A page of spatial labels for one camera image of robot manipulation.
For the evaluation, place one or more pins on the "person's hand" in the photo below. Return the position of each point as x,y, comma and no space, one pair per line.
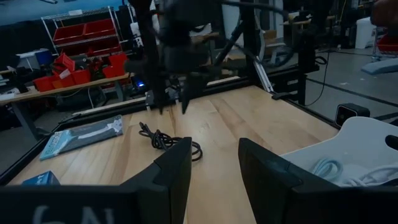
387,12

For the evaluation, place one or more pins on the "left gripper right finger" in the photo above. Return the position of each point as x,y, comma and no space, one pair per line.
267,186

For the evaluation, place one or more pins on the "black table-level camera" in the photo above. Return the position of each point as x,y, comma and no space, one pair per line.
349,113

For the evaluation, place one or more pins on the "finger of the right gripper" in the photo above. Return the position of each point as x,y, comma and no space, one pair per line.
160,93
190,93

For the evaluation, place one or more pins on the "wooden workbench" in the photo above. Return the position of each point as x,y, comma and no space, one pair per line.
77,87

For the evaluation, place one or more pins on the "blue product box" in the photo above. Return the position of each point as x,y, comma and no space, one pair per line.
42,180

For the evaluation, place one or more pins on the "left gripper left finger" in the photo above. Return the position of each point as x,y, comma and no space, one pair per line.
168,186

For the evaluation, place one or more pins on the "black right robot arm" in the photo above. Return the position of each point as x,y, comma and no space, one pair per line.
186,18

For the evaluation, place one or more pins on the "white tray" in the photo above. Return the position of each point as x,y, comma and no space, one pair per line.
357,140

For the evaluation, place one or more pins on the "book with waterfall cover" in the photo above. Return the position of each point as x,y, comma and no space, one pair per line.
81,137

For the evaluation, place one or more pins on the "red storage bin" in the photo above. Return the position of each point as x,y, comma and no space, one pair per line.
81,76
44,84
65,61
100,28
117,63
69,33

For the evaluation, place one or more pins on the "white waste bin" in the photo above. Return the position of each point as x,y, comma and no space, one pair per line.
365,32

